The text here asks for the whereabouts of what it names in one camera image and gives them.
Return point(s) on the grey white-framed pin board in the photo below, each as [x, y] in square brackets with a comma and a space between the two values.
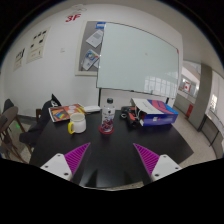
[80, 43]

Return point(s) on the clear black-capped drink bottle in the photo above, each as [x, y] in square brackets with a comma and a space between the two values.
[107, 116]

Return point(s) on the wooden chair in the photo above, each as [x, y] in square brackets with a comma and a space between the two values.
[10, 130]

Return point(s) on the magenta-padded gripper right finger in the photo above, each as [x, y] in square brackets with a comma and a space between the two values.
[146, 157]

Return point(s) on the white wall switch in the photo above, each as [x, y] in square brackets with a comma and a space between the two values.
[62, 50]

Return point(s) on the large white wall poster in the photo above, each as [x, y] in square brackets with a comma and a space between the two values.
[38, 45]

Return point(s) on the red framed wall sign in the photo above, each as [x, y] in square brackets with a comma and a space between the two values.
[186, 87]

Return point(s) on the small white flat box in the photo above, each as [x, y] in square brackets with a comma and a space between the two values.
[92, 109]

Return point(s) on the blue and white paper bag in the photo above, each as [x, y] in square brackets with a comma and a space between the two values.
[156, 113]

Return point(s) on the black skull flag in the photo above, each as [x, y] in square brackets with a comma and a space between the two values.
[55, 100]

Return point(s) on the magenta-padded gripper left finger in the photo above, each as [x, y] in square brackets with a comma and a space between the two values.
[77, 156]

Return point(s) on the colourful pinned flyer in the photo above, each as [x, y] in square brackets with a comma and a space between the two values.
[90, 59]

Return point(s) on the red floor cabinet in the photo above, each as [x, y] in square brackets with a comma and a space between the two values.
[190, 110]

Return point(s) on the blue pinned label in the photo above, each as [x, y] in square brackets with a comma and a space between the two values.
[100, 25]

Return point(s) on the small white wall poster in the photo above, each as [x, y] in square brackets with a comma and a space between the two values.
[19, 59]

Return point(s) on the colourful printed book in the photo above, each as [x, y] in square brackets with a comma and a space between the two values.
[65, 112]

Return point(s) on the dark grey chair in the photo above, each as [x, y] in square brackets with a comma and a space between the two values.
[8, 105]

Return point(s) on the black and red power tool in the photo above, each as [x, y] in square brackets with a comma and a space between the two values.
[131, 116]

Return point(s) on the large glass whiteboard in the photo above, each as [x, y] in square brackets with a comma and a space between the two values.
[140, 60]

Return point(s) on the white pinned paper sheet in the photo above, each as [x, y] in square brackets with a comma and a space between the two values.
[95, 38]

